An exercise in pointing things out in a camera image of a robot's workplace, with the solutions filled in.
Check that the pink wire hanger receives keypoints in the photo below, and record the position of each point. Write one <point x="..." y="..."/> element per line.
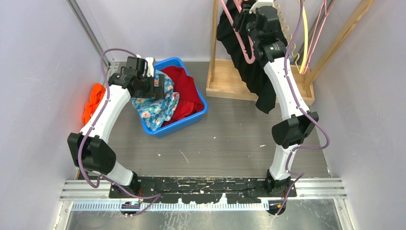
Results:
<point x="321" y="19"/>

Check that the black garment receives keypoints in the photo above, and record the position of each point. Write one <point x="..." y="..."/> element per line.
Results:
<point x="250" y="70"/>

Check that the wooden rack post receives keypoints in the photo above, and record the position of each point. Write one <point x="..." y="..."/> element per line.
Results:
<point x="358" y="13"/>
<point x="213" y="42"/>

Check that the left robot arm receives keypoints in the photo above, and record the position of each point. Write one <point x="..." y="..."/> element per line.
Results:
<point x="89" y="147"/>

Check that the pink plastic hanger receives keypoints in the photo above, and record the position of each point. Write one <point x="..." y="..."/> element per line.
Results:
<point x="251" y="59"/>

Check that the wooden rack base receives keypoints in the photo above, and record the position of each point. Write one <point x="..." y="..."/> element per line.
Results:
<point x="224" y="81"/>

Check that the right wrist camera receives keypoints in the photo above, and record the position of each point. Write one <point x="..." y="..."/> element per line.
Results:
<point x="260" y="3"/>

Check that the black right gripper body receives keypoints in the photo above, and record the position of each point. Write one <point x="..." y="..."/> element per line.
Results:
<point x="245" y="23"/>

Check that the aluminium frame rail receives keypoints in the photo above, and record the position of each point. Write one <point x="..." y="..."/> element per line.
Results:
<point x="73" y="4"/>

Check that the wooden rack post right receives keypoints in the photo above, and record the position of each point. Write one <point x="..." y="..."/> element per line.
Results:
<point x="358" y="13"/>

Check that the wooden rack post left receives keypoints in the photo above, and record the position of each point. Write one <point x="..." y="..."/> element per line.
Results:
<point x="213" y="42"/>

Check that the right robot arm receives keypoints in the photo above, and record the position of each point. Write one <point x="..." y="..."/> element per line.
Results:
<point x="297" y="119"/>

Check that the orange cloth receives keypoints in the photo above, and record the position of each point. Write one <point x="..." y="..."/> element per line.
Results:
<point x="95" y="97"/>

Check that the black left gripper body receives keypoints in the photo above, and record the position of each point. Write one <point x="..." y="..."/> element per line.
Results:
<point x="147" y="89"/>

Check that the blue plastic bin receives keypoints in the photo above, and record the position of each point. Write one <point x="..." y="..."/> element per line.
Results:
<point x="166" y="130"/>

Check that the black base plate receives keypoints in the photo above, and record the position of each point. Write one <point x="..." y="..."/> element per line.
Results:
<point x="208" y="190"/>

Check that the wooden hanger with metal hook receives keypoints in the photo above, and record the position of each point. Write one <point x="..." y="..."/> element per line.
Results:
<point x="293" y="19"/>

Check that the red pleated skirt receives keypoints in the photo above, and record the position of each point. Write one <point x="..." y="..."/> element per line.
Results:
<point x="189" y="100"/>

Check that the blue floral garment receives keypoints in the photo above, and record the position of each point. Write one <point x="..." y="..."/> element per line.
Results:
<point x="155" y="112"/>

